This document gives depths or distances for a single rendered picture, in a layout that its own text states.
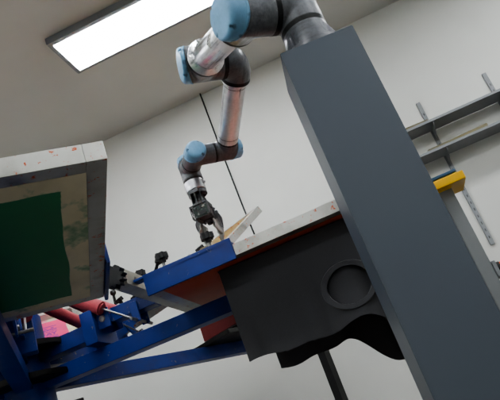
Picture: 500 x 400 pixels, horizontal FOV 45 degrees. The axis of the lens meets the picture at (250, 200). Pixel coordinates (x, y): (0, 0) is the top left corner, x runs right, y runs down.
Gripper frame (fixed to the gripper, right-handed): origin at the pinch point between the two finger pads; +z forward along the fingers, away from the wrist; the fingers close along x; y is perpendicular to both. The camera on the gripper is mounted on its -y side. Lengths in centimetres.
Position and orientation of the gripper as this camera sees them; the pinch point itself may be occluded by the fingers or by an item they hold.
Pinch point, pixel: (215, 242)
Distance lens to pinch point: 216.6
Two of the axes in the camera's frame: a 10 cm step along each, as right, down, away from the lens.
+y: -2.8, -2.9, -9.1
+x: 9.0, -4.1, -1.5
